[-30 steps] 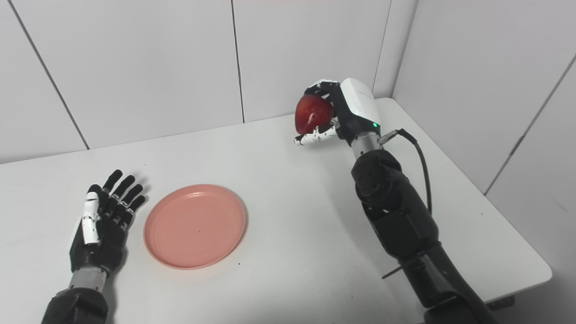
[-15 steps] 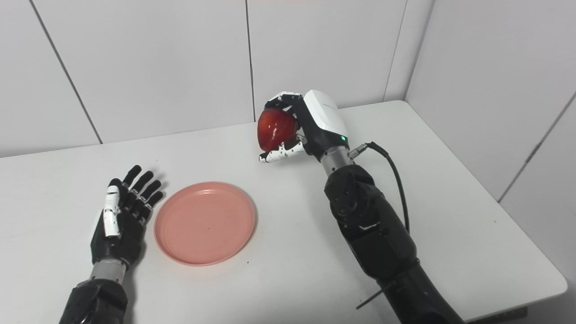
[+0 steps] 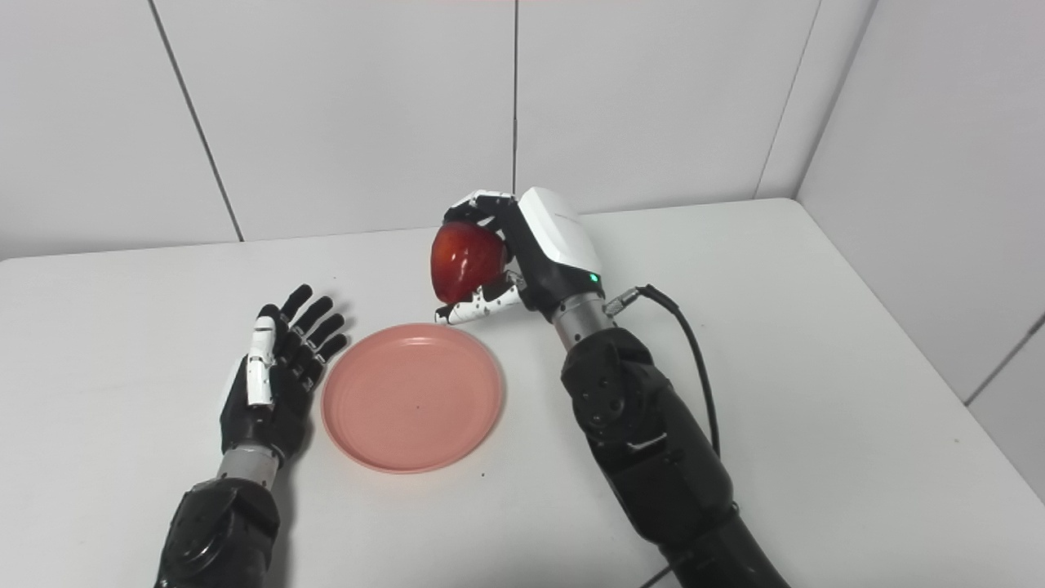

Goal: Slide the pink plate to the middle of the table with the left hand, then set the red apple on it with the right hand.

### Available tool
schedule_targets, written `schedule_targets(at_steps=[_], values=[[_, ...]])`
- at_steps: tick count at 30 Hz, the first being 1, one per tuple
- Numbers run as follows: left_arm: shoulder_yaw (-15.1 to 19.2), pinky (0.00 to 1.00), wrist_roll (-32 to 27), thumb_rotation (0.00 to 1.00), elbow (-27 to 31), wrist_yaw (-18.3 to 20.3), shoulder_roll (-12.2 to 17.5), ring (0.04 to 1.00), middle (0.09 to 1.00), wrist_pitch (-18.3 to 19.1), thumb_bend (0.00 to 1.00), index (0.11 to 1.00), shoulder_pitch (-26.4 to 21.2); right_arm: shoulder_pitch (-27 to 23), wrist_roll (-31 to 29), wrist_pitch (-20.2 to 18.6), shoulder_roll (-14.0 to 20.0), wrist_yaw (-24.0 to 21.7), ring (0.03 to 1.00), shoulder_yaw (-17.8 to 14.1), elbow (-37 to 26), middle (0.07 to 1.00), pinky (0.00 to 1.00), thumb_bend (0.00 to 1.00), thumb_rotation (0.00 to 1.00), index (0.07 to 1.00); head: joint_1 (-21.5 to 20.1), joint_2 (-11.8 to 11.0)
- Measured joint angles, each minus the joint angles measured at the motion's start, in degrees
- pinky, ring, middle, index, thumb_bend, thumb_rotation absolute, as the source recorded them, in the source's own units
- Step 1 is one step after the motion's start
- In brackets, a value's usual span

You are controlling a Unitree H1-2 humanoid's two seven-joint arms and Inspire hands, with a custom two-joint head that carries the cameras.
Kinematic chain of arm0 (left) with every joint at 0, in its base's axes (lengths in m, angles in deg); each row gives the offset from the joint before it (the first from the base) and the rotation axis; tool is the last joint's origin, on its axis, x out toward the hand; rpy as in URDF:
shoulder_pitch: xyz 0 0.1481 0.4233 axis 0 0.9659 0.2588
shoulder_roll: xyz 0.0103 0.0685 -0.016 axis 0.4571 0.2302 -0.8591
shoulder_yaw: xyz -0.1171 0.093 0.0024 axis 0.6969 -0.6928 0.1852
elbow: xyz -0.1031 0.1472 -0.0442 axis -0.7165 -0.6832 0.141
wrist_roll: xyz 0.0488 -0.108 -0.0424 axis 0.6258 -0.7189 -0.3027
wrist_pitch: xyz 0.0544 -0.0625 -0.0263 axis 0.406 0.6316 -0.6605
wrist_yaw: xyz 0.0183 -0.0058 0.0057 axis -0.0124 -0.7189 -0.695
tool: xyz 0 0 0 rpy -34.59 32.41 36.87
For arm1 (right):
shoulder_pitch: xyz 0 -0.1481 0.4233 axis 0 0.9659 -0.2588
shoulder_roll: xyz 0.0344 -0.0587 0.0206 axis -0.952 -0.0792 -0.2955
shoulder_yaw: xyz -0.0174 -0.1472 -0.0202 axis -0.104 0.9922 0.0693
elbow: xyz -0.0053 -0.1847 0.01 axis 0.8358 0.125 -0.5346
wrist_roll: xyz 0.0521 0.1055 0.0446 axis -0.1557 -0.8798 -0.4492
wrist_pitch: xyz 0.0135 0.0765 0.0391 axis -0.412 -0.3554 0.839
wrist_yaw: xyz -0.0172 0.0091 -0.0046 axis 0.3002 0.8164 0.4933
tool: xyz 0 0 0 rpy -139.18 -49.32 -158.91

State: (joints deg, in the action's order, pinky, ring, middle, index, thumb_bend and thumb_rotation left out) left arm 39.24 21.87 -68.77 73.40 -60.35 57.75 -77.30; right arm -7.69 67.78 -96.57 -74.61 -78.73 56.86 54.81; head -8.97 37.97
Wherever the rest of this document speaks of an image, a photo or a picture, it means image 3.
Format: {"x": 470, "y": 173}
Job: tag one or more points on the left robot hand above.
{"x": 273, "y": 392}

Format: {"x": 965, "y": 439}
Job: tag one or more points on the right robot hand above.
{"x": 547, "y": 245}

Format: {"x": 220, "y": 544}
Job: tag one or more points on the pink plate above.
{"x": 412, "y": 398}

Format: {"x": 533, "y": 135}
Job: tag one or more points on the red apple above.
{"x": 465, "y": 260}

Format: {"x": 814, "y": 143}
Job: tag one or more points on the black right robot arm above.
{"x": 653, "y": 457}

